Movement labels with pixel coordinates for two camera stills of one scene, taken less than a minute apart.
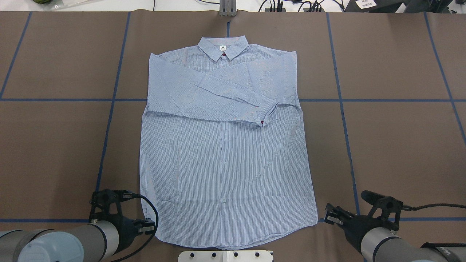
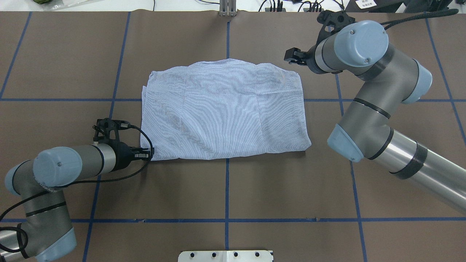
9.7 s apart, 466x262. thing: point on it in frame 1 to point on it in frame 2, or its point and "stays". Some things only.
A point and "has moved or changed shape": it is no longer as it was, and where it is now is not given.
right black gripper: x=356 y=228 to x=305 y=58
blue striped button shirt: x=225 y=160 has moved or changed shape
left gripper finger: x=147 y=222 to x=141 y=150
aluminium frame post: x=228 y=8 stays
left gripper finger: x=148 y=230 to x=143 y=156
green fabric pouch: x=42 y=2 stays
